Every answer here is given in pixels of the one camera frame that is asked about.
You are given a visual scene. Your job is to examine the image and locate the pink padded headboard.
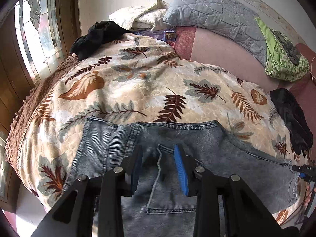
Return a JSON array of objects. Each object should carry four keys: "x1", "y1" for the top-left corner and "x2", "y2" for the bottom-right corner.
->
[{"x1": 175, "y1": 27, "x2": 315, "y2": 134}]

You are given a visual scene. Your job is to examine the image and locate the dark grey crumpled cloth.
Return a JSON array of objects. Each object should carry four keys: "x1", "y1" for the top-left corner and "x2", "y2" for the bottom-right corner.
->
[{"x1": 271, "y1": 30, "x2": 301, "y2": 66}]

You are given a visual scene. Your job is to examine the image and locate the black garment right side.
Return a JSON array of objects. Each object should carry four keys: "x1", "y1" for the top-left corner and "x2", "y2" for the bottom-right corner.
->
[{"x1": 269, "y1": 88, "x2": 313, "y2": 156}]

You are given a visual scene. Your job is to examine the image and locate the purple package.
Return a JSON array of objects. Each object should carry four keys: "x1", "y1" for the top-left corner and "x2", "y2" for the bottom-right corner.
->
[{"x1": 134, "y1": 30, "x2": 176, "y2": 44}]

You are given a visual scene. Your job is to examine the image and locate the black garment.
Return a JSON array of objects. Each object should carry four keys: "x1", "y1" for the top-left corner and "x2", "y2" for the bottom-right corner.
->
[
  {"x1": 70, "y1": 20, "x2": 130, "y2": 61},
  {"x1": 269, "y1": 88, "x2": 313, "y2": 156}
]

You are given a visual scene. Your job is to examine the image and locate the stained glass wooden door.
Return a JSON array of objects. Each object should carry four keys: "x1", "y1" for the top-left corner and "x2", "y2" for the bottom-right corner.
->
[{"x1": 1, "y1": 0, "x2": 85, "y2": 211}]

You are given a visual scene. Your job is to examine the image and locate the grey washed denim pants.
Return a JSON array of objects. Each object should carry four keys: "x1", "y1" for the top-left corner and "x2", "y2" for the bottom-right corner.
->
[{"x1": 64, "y1": 117, "x2": 298, "y2": 236}]

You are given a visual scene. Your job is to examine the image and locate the grey quilted pillow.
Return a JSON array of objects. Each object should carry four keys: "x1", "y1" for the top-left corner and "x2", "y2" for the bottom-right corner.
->
[{"x1": 163, "y1": 0, "x2": 267, "y2": 66}]

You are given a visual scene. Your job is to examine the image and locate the black garment left side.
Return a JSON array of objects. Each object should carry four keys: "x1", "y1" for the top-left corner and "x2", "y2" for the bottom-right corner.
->
[{"x1": 70, "y1": 20, "x2": 130, "y2": 61}]

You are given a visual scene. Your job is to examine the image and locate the leaf pattern quilted bedspread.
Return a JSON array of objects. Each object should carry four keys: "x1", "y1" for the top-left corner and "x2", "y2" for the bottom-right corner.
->
[{"x1": 7, "y1": 34, "x2": 307, "y2": 211}]

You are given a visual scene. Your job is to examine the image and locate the cream pillow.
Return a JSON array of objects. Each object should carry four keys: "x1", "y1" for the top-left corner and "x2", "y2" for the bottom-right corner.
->
[{"x1": 109, "y1": 0, "x2": 169, "y2": 32}]

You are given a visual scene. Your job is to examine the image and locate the person right hand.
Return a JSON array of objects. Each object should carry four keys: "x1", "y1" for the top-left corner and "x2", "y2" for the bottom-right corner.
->
[{"x1": 303, "y1": 184, "x2": 316, "y2": 208}]

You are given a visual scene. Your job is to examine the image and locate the green patterned folded blanket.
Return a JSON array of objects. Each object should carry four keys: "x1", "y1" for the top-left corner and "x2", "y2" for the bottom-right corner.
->
[{"x1": 256, "y1": 17, "x2": 309, "y2": 82}]

